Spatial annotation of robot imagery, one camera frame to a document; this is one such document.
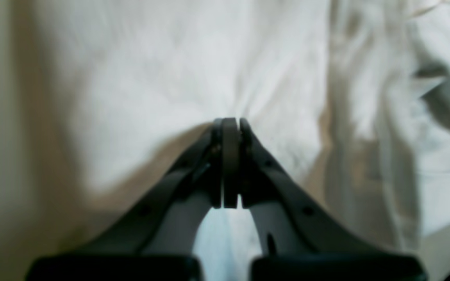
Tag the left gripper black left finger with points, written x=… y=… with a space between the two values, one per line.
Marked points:
x=154 y=240

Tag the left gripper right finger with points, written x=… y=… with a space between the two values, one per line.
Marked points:
x=299 y=240

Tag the white T-shirt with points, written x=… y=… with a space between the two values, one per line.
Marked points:
x=351 y=96

